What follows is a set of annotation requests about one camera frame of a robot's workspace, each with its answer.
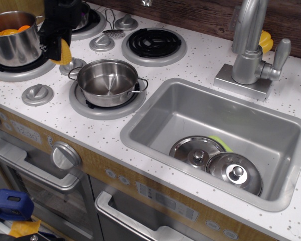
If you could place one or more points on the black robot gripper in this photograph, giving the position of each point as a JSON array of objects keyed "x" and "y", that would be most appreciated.
[{"x": 61, "y": 18}]

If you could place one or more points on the yellow toy corn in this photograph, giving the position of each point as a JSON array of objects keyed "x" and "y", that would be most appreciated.
[{"x": 66, "y": 56}]

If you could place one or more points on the silver stove knob centre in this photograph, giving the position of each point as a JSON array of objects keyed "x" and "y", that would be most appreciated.
[{"x": 73, "y": 67}]

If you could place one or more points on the silver stove knob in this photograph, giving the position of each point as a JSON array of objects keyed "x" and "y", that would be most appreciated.
[
  {"x": 103, "y": 43},
  {"x": 126, "y": 23},
  {"x": 73, "y": 67},
  {"x": 37, "y": 95}
]

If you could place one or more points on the silver stove knob back middle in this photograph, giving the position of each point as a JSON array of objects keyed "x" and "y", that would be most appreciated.
[{"x": 103, "y": 43}]

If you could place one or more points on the silver stove knob front left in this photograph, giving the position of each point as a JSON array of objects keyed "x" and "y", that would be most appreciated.
[{"x": 37, "y": 95}]

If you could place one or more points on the silver stove knob back right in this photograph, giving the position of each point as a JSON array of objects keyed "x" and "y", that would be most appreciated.
[{"x": 126, "y": 23}]

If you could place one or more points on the tall steel pot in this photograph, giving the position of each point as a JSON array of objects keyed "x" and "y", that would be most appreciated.
[{"x": 21, "y": 48}]

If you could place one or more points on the orange toy fruit in pot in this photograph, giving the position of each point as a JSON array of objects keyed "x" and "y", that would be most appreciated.
[{"x": 14, "y": 31}]

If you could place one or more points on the small steel saucepan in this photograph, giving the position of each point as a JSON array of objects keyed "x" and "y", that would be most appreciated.
[{"x": 85, "y": 10}]

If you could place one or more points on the metal potato masher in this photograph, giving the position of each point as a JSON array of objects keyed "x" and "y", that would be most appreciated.
[{"x": 112, "y": 32}]

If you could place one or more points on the black coil burner back right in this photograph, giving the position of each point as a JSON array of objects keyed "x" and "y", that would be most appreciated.
[{"x": 153, "y": 43}]

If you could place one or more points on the silver oven dial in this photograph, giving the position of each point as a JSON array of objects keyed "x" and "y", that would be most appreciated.
[{"x": 64, "y": 157}]

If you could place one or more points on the grey sink basin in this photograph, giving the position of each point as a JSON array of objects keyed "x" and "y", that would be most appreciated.
[{"x": 184, "y": 125}]

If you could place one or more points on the blue clamp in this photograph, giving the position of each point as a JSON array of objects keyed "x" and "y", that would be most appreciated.
[{"x": 15, "y": 206}]

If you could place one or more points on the steel pot lid left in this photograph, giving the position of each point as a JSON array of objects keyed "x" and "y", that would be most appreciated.
[{"x": 195, "y": 151}]

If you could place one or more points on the steel pot lid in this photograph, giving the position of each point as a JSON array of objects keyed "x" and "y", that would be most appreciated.
[
  {"x": 237, "y": 170},
  {"x": 195, "y": 151}
]

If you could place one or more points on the yellow tape piece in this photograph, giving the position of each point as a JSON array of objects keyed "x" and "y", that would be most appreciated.
[{"x": 24, "y": 228}]

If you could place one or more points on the silver toy faucet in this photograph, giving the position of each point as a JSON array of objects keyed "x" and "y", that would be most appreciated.
[{"x": 250, "y": 75}]

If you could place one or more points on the green toy in sink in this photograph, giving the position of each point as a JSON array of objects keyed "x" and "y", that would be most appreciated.
[{"x": 219, "y": 144}]

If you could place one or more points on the yellow toy bell pepper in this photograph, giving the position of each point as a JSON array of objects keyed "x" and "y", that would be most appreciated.
[{"x": 265, "y": 42}]

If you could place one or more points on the steel pot lid right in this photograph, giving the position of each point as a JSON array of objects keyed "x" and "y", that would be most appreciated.
[{"x": 237, "y": 170}]

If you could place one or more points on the steel pan with handles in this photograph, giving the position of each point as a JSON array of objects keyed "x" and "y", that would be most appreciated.
[{"x": 108, "y": 82}]

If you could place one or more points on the silver oven door handle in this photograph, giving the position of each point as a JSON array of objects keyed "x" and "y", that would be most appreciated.
[{"x": 15, "y": 158}]

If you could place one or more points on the silver dishwasher door handle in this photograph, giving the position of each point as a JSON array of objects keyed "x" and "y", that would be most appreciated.
[{"x": 129, "y": 219}]

